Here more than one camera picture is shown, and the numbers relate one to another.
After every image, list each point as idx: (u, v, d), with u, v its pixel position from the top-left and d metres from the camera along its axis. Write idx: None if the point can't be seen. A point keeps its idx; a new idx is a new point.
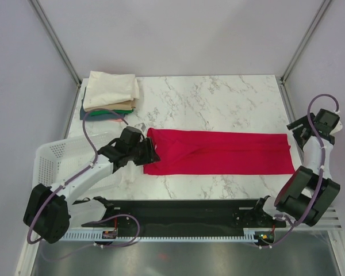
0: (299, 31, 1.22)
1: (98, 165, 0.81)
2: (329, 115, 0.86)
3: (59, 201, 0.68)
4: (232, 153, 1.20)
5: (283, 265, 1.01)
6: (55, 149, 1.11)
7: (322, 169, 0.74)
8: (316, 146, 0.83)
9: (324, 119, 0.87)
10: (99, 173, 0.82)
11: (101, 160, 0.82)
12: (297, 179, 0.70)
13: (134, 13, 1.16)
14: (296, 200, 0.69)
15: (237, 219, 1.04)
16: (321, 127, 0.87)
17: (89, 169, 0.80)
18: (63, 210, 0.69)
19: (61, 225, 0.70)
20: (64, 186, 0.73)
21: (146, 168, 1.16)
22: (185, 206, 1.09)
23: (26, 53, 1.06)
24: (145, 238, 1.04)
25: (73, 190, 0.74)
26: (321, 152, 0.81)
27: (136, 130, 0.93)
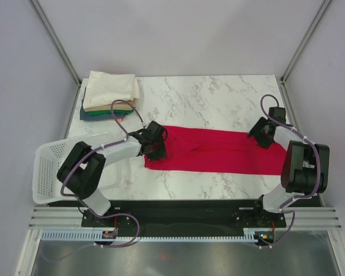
0: (298, 31, 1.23)
1: (129, 142, 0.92)
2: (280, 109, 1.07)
3: (98, 158, 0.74)
4: (232, 153, 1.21)
5: (283, 266, 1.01)
6: (55, 149, 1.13)
7: (306, 138, 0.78)
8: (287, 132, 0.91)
9: (278, 114, 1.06)
10: (129, 149, 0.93)
11: (132, 140, 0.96)
12: (295, 154, 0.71)
13: (134, 13, 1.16)
14: (302, 175, 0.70)
15: (237, 219, 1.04)
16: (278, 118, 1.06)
17: (122, 142, 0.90)
18: (99, 168, 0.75)
19: (92, 183, 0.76)
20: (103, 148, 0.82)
21: (146, 162, 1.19)
22: (184, 206, 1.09)
23: (26, 52, 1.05)
24: (145, 238, 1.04)
25: (109, 154, 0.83)
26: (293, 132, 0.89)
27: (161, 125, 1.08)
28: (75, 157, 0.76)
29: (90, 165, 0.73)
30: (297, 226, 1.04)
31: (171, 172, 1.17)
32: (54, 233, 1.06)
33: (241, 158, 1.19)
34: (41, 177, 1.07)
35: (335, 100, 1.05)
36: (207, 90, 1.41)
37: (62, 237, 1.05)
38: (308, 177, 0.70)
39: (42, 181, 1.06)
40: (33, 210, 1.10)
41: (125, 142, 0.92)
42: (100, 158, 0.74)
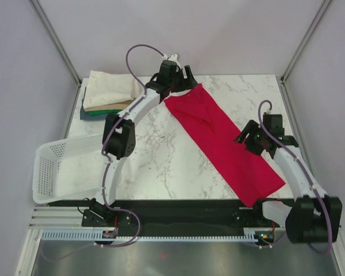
0: (299, 30, 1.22)
1: (149, 97, 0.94)
2: (276, 117, 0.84)
3: (128, 125, 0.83)
4: (234, 152, 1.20)
5: (283, 266, 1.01)
6: (55, 149, 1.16)
7: (314, 190, 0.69)
8: (291, 162, 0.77)
9: (274, 123, 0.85)
10: (150, 103, 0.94)
11: (151, 92, 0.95)
12: (300, 216, 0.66)
13: (135, 13, 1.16)
14: (310, 232, 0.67)
15: (236, 219, 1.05)
16: (275, 130, 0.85)
17: (142, 99, 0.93)
18: (131, 131, 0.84)
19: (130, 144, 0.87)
20: (129, 112, 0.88)
21: (168, 104, 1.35)
22: (185, 206, 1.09)
23: (26, 52, 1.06)
24: (144, 237, 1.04)
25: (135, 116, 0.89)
26: (298, 164, 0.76)
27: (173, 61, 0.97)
28: (108, 125, 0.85)
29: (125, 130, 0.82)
30: None
31: (171, 172, 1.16)
32: (54, 233, 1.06)
33: (238, 163, 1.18)
34: (41, 176, 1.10)
35: (335, 100, 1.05)
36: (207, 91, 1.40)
37: (62, 237, 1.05)
38: (315, 232, 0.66)
39: (42, 180, 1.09)
40: (33, 210, 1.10)
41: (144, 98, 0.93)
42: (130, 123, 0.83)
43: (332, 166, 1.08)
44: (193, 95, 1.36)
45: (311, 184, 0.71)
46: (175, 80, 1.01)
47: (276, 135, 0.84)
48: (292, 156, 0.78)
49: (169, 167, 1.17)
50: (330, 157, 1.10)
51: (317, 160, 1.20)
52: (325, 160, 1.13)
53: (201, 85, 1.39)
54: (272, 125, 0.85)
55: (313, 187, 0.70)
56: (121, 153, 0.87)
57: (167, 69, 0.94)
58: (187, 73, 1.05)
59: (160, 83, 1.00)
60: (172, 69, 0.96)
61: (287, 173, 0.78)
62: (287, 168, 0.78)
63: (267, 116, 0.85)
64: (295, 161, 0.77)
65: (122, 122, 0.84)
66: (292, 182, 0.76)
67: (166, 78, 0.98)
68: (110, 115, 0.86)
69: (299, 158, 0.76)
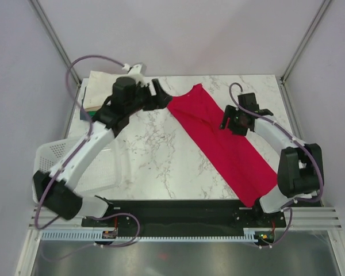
0: (298, 31, 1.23)
1: (94, 137, 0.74)
2: (248, 96, 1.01)
3: (62, 185, 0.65)
4: (233, 152, 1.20)
5: (283, 266, 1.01)
6: (55, 149, 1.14)
7: (295, 141, 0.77)
8: (270, 127, 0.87)
9: (249, 102, 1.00)
10: (98, 146, 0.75)
11: (96, 129, 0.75)
12: (290, 163, 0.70)
13: (135, 13, 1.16)
14: (302, 182, 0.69)
15: (236, 219, 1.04)
16: (250, 107, 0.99)
17: (85, 142, 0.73)
18: (63, 195, 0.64)
19: (71, 205, 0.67)
20: (62, 168, 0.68)
21: (168, 104, 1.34)
22: (186, 206, 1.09)
23: (26, 53, 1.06)
24: (145, 238, 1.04)
25: (73, 171, 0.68)
26: (276, 127, 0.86)
27: (129, 81, 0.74)
28: (38, 188, 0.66)
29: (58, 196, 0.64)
30: (297, 226, 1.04)
31: (171, 172, 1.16)
32: (54, 233, 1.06)
33: (237, 163, 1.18)
34: None
35: (335, 101, 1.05)
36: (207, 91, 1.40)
37: (62, 237, 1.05)
38: (307, 181, 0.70)
39: None
40: (33, 210, 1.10)
41: (88, 140, 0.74)
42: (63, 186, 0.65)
43: (332, 166, 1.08)
44: (192, 95, 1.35)
45: (291, 137, 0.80)
46: (138, 99, 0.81)
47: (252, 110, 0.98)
48: (269, 122, 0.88)
49: (169, 168, 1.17)
50: (329, 157, 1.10)
51: None
52: (324, 160, 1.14)
53: (200, 85, 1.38)
54: (247, 103, 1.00)
55: (292, 139, 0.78)
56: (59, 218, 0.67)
57: (122, 94, 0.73)
58: (156, 87, 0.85)
59: (114, 110, 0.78)
60: (128, 92, 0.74)
61: (269, 135, 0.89)
62: (268, 134, 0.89)
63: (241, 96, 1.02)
64: (274, 125, 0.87)
65: (52, 183, 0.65)
66: (276, 143, 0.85)
67: (121, 104, 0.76)
68: (36, 172, 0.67)
69: (276, 122, 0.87)
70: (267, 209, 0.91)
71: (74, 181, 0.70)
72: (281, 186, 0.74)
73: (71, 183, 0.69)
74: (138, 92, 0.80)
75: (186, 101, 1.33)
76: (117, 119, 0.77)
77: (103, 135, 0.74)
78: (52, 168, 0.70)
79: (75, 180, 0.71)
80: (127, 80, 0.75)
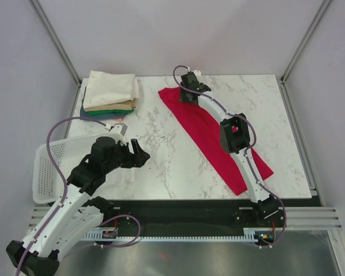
0: (299, 30, 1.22)
1: (68, 202, 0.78)
2: (191, 75, 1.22)
3: (35, 257, 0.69)
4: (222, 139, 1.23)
5: (283, 266, 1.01)
6: (55, 149, 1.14)
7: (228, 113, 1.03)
8: (210, 102, 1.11)
9: (190, 80, 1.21)
10: (72, 210, 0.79)
11: (71, 192, 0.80)
12: (226, 132, 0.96)
13: (134, 12, 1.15)
14: (236, 141, 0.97)
15: (236, 219, 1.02)
16: (194, 84, 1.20)
17: (58, 209, 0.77)
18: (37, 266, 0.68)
19: (48, 269, 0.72)
20: (35, 240, 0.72)
21: (162, 95, 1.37)
22: (186, 206, 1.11)
23: (26, 52, 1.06)
24: (146, 237, 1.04)
25: (46, 240, 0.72)
26: (214, 102, 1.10)
27: (107, 143, 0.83)
28: (13, 259, 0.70)
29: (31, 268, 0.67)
30: (297, 226, 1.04)
31: (171, 172, 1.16)
32: None
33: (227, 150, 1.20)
34: (41, 176, 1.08)
35: (334, 102, 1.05)
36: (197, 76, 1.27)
37: None
38: (240, 140, 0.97)
39: (42, 180, 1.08)
40: (33, 210, 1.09)
41: (61, 207, 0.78)
42: (35, 259, 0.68)
43: (332, 166, 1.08)
44: None
45: (225, 109, 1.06)
46: (116, 158, 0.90)
47: (195, 87, 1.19)
48: (209, 98, 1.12)
49: (169, 167, 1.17)
50: (329, 157, 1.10)
51: (317, 160, 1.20)
52: (325, 160, 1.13)
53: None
54: (190, 81, 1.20)
55: (226, 112, 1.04)
56: None
57: (100, 154, 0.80)
58: (134, 147, 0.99)
59: (92, 169, 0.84)
60: (106, 152, 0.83)
61: (209, 108, 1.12)
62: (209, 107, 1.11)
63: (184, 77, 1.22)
64: (213, 101, 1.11)
65: (25, 256, 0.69)
66: (214, 114, 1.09)
67: (99, 163, 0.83)
68: (11, 243, 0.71)
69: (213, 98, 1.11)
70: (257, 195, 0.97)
71: (49, 248, 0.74)
72: (223, 146, 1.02)
73: (46, 252, 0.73)
74: (117, 152, 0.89)
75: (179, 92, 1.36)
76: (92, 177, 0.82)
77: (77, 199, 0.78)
78: (27, 237, 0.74)
79: (50, 248, 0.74)
80: (104, 142, 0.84)
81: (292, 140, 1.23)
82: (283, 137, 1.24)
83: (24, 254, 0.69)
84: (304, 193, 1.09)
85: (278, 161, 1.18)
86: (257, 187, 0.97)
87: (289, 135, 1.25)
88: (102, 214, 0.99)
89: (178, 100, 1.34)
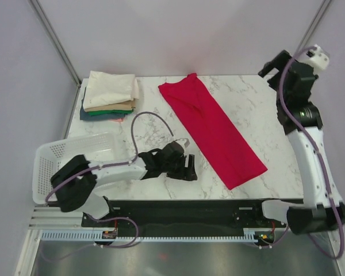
0: (299, 31, 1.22)
1: (134, 165, 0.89)
2: (306, 81, 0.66)
3: (91, 179, 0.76)
4: (219, 137, 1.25)
5: (283, 266, 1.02)
6: (55, 149, 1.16)
7: (329, 197, 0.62)
8: (310, 154, 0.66)
9: (298, 85, 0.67)
10: (129, 172, 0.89)
11: (139, 162, 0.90)
12: (310, 224, 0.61)
13: (134, 13, 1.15)
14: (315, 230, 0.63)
15: (236, 219, 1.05)
16: (299, 96, 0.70)
17: (126, 164, 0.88)
18: (83, 188, 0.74)
19: (77, 200, 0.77)
20: (100, 167, 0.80)
21: (162, 89, 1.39)
22: (184, 207, 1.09)
23: (26, 52, 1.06)
24: (146, 238, 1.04)
25: (105, 175, 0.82)
26: (317, 158, 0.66)
27: (180, 148, 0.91)
28: (71, 167, 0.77)
29: (80, 185, 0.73)
30: None
31: None
32: (54, 233, 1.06)
33: (222, 147, 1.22)
34: (41, 177, 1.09)
35: (334, 102, 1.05)
36: (321, 65, 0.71)
37: (63, 237, 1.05)
38: (319, 226, 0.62)
39: (41, 182, 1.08)
40: (33, 210, 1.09)
41: (128, 164, 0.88)
42: (88, 182, 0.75)
43: (331, 167, 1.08)
44: (184, 83, 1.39)
45: (328, 191, 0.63)
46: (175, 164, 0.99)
47: (296, 110, 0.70)
48: (313, 147, 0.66)
49: None
50: (329, 157, 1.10)
51: None
52: None
53: (193, 76, 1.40)
54: (296, 89, 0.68)
55: (329, 195, 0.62)
56: (62, 205, 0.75)
57: (172, 153, 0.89)
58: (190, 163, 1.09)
59: (156, 161, 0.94)
60: (175, 154, 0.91)
61: (300, 158, 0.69)
62: (301, 152, 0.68)
63: (295, 75, 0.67)
64: (315, 154, 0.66)
65: (87, 171, 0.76)
66: (302, 166, 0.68)
67: (163, 160, 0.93)
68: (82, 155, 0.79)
69: (319, 152, 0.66)
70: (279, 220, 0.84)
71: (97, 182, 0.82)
72: (291, 217, 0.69)
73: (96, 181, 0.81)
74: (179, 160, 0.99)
75: (178, 88, 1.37)
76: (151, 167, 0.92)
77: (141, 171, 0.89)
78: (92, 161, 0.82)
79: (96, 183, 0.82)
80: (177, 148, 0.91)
81: None
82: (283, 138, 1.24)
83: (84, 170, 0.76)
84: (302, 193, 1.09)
85: (277, 160, 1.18)
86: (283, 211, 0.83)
87: None
88: (107, 211, 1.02)
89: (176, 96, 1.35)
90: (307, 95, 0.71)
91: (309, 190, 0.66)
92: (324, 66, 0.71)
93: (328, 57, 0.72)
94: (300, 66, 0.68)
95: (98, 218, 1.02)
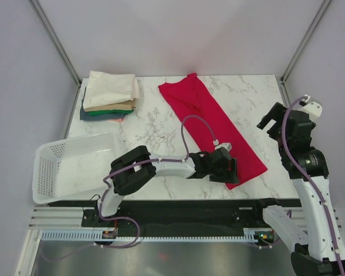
0: (299, 30, 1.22)
1: (186, 165, 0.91)
2: (303, 126, 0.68)
3: (150, 170, 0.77)
4: (219, 136, 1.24)
5: (283, 266, 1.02)
6: (55, 149, 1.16)
7: (336, 252, 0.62)
8: (316, 206, 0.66)
9: (299, 133, 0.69)
10: (181, 171, 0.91)
11: (190, 162, 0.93)
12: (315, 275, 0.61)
13: (135, 12, 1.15)
14: None
15: (236, 219, 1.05)
16: (301, 141, 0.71)
17: (179, 162, 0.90)
18: (141, 179, 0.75)
19: (131, 189, 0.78)
20: (159, 160, 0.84)
21: (161, 89, 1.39)
22: (184, 206, 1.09)
23: (26, 52, 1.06)
24: (147, 238, 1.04)
25: (161, 169, 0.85)
26: (322, 210, 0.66)
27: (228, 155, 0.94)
28: (132, 156, 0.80)
29: (138, 174, 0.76)
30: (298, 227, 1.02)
31: None
32: (54, 233, 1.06)
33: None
34: (41, 177, 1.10)
35: (335, 102, 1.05)
36: (315, 112, 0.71)
37: (63, 237, 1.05)
38: None
39: (42, 182, 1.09)
40: (33, 210, 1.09)
41: (181, 162, 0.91)
42: (148, 173, 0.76)
43: (332, 167, 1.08)
44: (183, 82, 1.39)
45: (334, 245, 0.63)
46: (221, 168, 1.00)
47: (302, 157, 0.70)
48: (319, 198, 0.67)
49: None
50: (329, 157, 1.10)
51: None
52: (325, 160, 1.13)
53: (192, 76, 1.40)
54: (296, 135, 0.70)
55: (336, 250, 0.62)
56: (118, 191, 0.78)
57: (219, 158, 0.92)
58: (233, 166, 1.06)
59: (203, 164, 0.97)
60: (222, 160, 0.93)
61: (306, 207, 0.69)
62: (306, 202, 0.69)
63: (292, 121, 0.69)
64: (321, 206, 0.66)
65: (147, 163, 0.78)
66: (308, 215, 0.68)
67: (211, 164, 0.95)
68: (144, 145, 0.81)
69: (326, 204, 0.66)
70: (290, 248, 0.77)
71: None
72: (294, 260, 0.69)
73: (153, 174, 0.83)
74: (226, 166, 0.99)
75: (178, 87, 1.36)
76: (198, 169, 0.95)
77: (190, 171, 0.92)
78: (153, 154, 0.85)
79: None
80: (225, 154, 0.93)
81: None
82: None
83: (145, 161, 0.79)
84: None
85: (277, 160, 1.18)
86: (294, 238, 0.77)
87: None
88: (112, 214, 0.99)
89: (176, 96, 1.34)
90: (309, 140, 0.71)
91: (314, 243, 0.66)
92: (319, 114, 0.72)
93: (321, 105, 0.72)
94: (296, 112, 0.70)
95: (103, 215, 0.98)
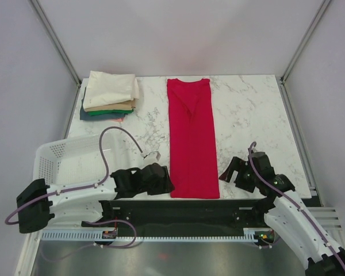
0: (299, 30, 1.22)
1: (100, 188, 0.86)
2: (264, 159, 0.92)
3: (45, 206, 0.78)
4: (192, 144, 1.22)
5: (283, 266, 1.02)
6: (55, 149, 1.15)
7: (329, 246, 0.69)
8: (296, 212, 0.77)
9: (264, 165, 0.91)
10: (95, 196, 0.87)
11: (107, 184, 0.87)
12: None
13: (135, 12, 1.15)
14: None
15: (236, 219, 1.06)
16: (267, 171, 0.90)
17: (92, 187, 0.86)
18: (38, 217, 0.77)
19: (35, 225, 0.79)
20: (58, 192, 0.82)
21: (168, 85, 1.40)
22: (183, 207, 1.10)
23: (26, 53, 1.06)
24: (148, 238, 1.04)
25: (64, 200, 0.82)
26: (302, 214, 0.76)
27: (160, 171, 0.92)
28: (29, 192, 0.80)
29: (34, 212, 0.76)
30: None
31: None
32: (54, 233, 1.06)
33: (188, 156, 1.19)
34: (41, 177, 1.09)
35: (335, 102, 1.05)
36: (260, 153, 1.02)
37: (63, 237, 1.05)
38: None
39: None
40: None
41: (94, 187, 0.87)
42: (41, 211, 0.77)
43: (331, 167, 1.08)
44: (186, 84, 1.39)
45: (325, 240, 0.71)
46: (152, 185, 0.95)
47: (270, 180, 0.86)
48: (295, 206, 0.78)
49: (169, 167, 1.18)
50: (329, 157, 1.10)
51: (315, 160, 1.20)
52: (325, 160, 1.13)
53: (206, 80, 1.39)
54: (263, 168, 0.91)
55: (328, 244, 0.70)
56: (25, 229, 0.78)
57: (149, 176, 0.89)
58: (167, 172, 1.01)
59: (132, 182, 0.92)
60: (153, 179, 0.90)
61: (290, 218, 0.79)
62: (288, 212, 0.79)
63: (256, 158, 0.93)
64: (300, 211, 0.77)
65: (41, 198, 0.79)
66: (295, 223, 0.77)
67: (141, 181, 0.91)
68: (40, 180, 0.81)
69: (302, 209, 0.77)
70: (304, 264, 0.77)
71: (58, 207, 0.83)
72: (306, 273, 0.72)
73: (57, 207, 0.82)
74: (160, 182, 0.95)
75: (183, 86, 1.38)
76: (123, 190, 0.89)
77: (108, 194, 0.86)
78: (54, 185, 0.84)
79: (57, 209, 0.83)
80: (157, 168, 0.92)
81: (291, 141, 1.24)
82: (283, 138, 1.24)
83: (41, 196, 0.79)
84: (305, 195, 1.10)
85: (278, 160, 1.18)
86: (304, 250, 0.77)
87: (289, 135, 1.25)
88: (102, 216, 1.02)
89: (178, 95, 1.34)
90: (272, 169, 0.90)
91: (310, 245, 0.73)
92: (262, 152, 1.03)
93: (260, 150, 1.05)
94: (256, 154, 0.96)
95: (94, 221, 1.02)
